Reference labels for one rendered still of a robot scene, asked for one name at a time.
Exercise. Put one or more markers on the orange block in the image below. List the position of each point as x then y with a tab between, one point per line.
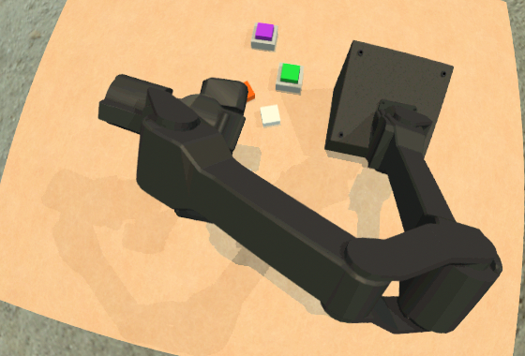
251	94

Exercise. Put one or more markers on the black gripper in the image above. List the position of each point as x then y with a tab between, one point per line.
232	96

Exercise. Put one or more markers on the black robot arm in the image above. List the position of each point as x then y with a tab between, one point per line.
444	268

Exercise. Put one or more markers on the green button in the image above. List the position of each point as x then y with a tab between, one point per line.
289	77

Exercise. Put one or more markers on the purple button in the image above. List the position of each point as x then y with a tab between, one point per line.
264	36

